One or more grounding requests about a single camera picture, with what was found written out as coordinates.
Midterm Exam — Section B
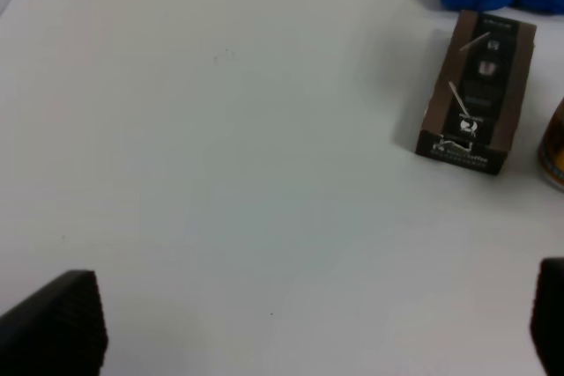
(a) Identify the gold Red Bull can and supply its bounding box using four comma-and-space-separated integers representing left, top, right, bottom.
538, 100, 564, 190

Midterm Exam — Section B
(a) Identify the brown coffee box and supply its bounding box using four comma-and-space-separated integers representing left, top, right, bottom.
415, 11, 537, 175

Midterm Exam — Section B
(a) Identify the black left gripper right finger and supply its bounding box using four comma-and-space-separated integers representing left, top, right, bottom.
530, 257, 563, 376

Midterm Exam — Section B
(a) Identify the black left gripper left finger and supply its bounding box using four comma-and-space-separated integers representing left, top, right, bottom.
1, 269, 108, 375

